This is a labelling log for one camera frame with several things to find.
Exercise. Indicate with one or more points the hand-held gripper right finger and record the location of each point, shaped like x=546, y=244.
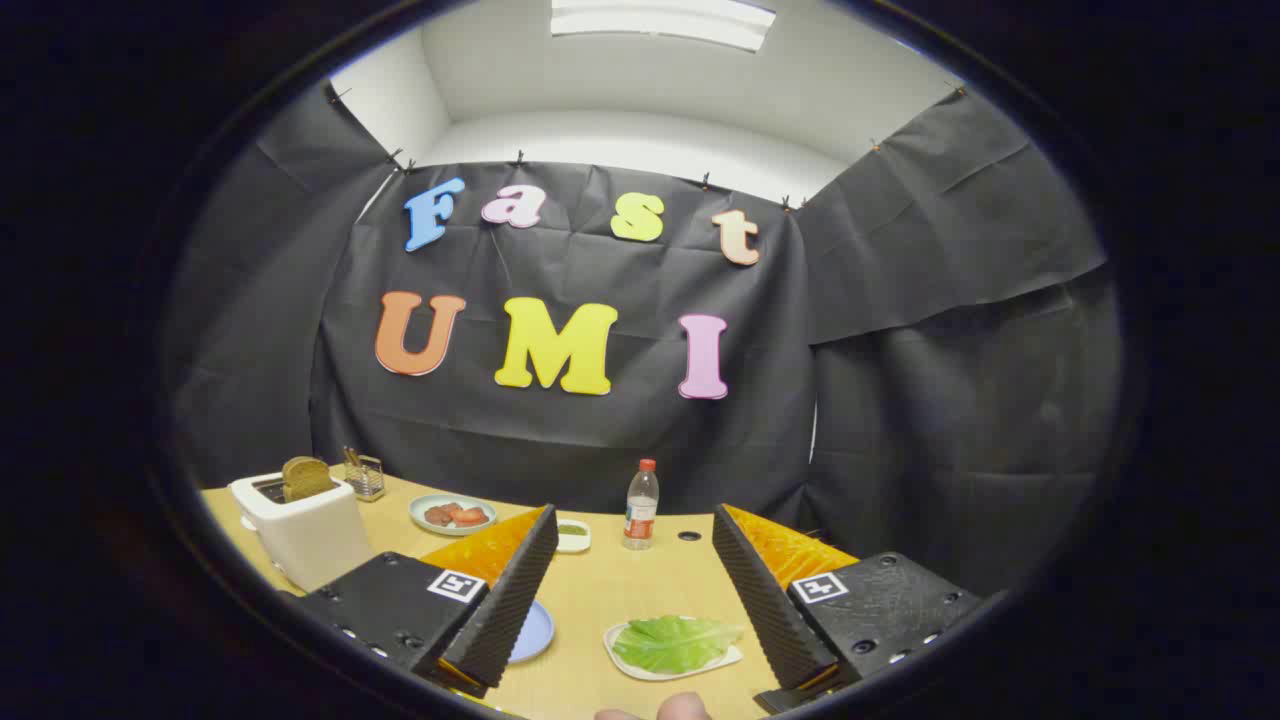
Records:
x=765, y=600

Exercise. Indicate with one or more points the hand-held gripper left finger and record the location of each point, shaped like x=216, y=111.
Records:
x=510, y=600

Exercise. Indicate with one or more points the green lettuce leaf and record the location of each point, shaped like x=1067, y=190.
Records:
x=670, y=643

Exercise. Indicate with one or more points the brown bread slice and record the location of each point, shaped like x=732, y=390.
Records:
x=305, y=478

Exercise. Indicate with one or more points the blue plate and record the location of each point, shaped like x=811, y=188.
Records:
x=535, y=635

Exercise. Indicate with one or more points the white square plate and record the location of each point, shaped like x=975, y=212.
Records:
x=725, y=658

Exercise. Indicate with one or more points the white divided condiment dish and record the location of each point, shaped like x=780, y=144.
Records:
x=574, y=540

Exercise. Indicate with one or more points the red meat slice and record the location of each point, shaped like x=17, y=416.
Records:
x=468, y=516

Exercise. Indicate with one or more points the brown meat slice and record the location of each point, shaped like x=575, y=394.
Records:
x=438, y=516

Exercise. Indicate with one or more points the pale green plate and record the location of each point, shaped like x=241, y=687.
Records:
x=425, y=502

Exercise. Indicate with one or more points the clear water bottle red cap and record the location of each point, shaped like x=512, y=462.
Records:
x=640, y=515

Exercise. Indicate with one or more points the clear utensil holder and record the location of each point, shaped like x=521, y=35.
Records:
x=366, y=480

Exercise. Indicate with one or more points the white toaster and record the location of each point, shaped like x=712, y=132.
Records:
x=310, y=540

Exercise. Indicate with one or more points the ceiling light panel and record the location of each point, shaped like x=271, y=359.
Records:
x=660, y=22

